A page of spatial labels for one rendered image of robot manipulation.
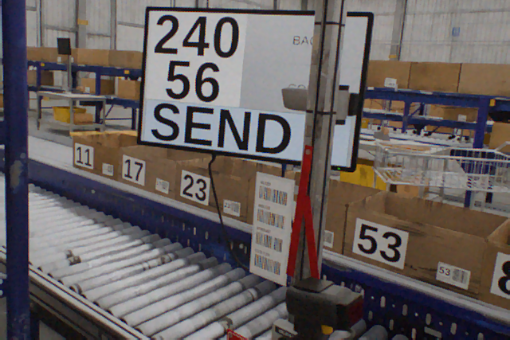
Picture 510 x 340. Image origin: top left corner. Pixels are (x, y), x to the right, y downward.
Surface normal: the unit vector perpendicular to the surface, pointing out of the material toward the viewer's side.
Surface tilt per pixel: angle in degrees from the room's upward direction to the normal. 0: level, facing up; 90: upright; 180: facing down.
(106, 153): 91
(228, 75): 86
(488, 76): 89
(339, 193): 89
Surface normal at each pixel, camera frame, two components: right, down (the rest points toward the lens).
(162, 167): -0.63, 0.09
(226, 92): -0.32, 0.07
